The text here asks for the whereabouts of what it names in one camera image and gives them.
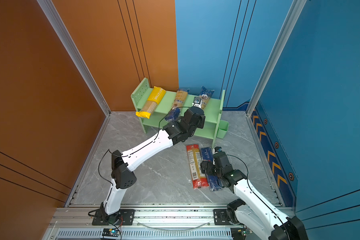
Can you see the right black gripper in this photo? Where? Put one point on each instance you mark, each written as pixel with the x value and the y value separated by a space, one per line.
pixel 209 164

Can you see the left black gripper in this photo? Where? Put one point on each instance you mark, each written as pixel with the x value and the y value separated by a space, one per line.
pixel 201 124

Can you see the red spaghetti bag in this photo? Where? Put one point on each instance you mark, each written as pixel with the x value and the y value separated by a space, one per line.
pixel 199 179

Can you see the yellow blue spaghetti bag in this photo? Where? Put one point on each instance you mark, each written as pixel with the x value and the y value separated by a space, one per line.
pixel 177 105

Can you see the blue yellow pasta bag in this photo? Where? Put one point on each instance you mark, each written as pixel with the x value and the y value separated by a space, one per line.
pixel 205 95

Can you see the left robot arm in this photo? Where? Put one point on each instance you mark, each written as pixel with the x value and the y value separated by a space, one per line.
pixel 124 164

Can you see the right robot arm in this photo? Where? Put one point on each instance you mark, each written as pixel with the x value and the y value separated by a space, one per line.
pixel 251 208

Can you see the green two-tier shelf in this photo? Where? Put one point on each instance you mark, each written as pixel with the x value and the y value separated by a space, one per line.
pixel 213 112

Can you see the blue Barilla spaghetti box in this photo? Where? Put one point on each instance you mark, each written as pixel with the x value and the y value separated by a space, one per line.
pixel 213 181

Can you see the green side cup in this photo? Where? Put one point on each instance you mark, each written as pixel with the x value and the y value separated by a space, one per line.
pixel 222 129

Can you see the right circuit board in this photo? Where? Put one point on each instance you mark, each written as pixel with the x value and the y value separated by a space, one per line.
pixel 238 233

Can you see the circuit board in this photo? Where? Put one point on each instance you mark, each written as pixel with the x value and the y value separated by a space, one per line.
pixel 238 233
pixel 111 233

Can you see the left circuit board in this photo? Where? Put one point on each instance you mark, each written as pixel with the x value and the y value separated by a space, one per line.
pixel 111 233

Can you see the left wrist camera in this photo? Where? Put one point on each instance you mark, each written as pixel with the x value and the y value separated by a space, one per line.
pixel 197 102

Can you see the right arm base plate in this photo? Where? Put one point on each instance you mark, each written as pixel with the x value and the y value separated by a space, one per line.
pixel 224 217

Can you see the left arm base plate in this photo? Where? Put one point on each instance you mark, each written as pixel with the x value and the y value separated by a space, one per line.
pixel 124 217

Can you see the aluminium front rail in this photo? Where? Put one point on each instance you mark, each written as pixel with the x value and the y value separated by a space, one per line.
pixel 150 223

